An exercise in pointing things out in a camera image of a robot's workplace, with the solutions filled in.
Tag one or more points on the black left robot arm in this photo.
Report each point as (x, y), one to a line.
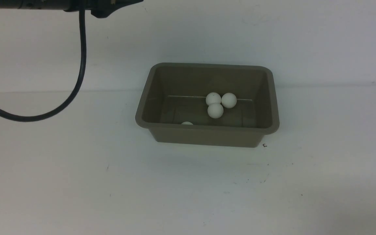
(64, 5)

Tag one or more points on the tan plastic rectangular bin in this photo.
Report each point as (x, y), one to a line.
(176, 92)

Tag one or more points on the white ball with logo front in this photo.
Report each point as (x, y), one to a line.
(213, 98)

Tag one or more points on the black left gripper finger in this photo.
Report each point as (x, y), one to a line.
(104, 8)

